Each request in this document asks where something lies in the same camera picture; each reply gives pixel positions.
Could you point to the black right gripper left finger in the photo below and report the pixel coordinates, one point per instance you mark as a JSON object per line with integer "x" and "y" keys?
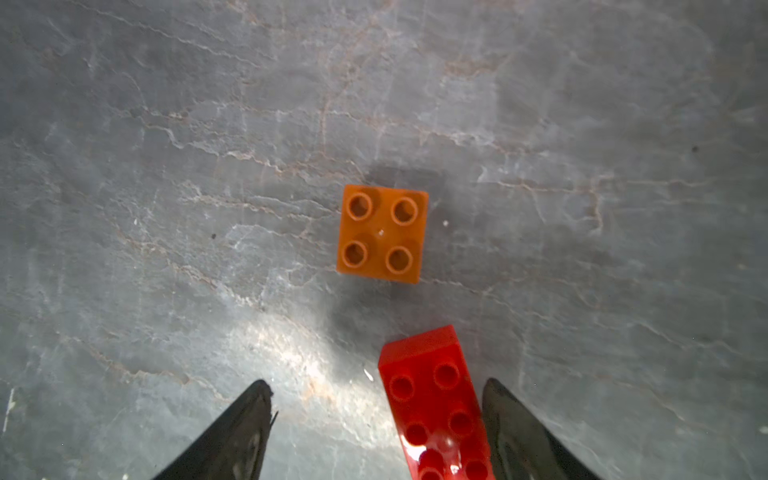
{"x": 234, "y": 445}

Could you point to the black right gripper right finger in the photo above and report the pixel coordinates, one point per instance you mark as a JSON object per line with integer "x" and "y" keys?
{"x": 521, "y": 447}

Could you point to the orange small lego brick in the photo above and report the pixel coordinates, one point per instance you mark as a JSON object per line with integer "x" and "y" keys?
{"x": 382, "y": 233}

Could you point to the red lego brick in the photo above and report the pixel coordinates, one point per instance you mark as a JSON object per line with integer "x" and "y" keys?
{"x": 435, "y": 407}

